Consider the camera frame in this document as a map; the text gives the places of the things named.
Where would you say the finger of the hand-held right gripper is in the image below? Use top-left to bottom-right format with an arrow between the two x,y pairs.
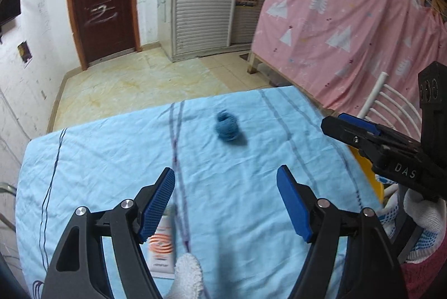
338,113 -> 421,148
320,115 -> 385,160

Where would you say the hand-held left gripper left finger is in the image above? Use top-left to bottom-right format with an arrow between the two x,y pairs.
41,167 -> 176,299

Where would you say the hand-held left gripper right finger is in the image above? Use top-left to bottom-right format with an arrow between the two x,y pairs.
277,165 -> 409,299

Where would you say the yellow plastic bin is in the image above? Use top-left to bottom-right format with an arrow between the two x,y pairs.
351,145 -> 395,205

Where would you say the blue sock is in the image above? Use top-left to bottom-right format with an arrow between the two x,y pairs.
214,110 -> 243,142

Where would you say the person's right forearm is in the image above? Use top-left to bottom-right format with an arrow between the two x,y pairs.
400,243 -> 447,299

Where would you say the person's right hand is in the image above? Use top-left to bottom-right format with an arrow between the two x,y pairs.
381,189 -> 447,263

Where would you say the orange and white packet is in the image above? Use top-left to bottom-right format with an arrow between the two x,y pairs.
148,205 -> 177,279

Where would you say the light blue striped tablecloth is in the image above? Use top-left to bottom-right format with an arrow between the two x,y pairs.
16,86 -> 383,299

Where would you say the pink printed curtain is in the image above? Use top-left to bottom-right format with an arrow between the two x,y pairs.
251,0 -> 447,118

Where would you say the yellow wall socket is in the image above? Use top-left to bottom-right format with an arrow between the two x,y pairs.
18,42 -> 33,65

